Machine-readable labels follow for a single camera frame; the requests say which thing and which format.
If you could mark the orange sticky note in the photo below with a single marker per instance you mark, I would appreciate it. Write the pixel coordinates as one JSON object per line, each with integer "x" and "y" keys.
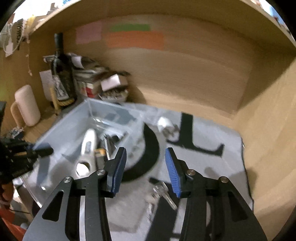
{"x": 135, "y": 39}

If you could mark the silver metal key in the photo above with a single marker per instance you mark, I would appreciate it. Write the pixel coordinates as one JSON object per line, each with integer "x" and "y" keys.
{"x": 167, "y": 199}

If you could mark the white charger plug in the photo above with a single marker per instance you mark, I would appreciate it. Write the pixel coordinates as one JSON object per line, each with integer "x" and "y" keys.
{"x": 165, "y": 124}

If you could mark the stack of books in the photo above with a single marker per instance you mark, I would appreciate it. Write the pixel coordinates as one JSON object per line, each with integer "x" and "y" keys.
{"x": 89, "y": 78}

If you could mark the beige mug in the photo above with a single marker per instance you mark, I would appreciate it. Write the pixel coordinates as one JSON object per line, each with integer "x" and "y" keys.
{"x": 27, "y": 106}

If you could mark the small white cardboard box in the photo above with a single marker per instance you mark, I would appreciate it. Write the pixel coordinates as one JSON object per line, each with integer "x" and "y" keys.
{"x": 113, "y": 82}

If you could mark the pink sticky note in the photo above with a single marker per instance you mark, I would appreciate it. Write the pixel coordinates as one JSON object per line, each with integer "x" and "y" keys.
{"x": 89, "y": 32}

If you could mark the grey printed mat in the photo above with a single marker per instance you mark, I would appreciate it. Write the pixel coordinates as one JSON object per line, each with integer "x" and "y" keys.
{"x": 208, "y": 162}

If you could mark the green sticky note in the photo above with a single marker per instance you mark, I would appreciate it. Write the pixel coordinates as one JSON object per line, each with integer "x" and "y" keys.
{"x": 129, "y": 27}

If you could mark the white electric trimmer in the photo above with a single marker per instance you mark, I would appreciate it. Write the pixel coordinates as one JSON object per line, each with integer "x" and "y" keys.
{"x": 89, "y": 143}

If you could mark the bowl of small items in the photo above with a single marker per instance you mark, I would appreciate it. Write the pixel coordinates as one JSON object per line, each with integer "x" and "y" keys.
{"x": 114, "y": 95}

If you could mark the clear plastic box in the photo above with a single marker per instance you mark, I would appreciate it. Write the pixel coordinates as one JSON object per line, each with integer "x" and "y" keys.
{"x": 69, "y": 129}

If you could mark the red cloth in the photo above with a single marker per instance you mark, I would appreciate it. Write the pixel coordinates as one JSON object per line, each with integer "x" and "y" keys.
{"x": 9, "y": 222}

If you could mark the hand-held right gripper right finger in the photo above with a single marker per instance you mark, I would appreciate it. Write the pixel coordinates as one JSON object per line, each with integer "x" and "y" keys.
{"x": 173, "y": 171}

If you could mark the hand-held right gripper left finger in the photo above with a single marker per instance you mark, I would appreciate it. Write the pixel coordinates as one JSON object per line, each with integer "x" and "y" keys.
{"x": 118, "y": 171}

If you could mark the amber lighter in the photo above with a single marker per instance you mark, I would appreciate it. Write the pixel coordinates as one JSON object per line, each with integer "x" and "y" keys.
{"x": 100, "y": 157}

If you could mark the white paper card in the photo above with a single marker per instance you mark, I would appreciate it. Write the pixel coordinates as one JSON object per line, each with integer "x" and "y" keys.
{"x": 46, "y": 82}

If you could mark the dark wine bottle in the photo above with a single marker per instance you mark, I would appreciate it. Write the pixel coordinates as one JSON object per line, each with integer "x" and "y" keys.
{"x": 63, "y": 74}

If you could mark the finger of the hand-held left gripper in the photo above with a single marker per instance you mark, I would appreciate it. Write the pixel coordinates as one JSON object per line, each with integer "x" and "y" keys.
{"x": 44, "y": 152}
{"x": 42, "y": 146}

